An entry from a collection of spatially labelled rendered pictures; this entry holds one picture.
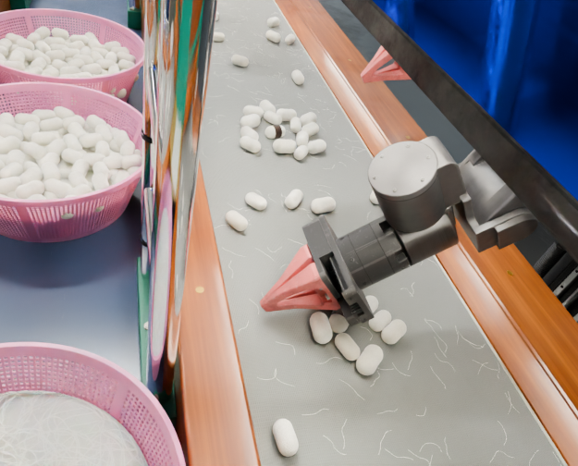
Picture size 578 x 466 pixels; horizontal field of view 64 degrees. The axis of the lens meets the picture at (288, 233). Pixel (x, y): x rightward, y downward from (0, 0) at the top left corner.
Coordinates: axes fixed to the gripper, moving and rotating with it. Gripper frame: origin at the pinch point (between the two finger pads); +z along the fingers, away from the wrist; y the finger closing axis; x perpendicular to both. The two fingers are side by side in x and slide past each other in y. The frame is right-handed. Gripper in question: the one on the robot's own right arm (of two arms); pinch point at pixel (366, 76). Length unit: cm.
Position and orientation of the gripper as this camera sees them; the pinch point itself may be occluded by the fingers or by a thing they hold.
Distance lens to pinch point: 77.0
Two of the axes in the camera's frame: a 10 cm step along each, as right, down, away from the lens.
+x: 4.4, 5.3, 7.3
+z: -8.7, 4.7, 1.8
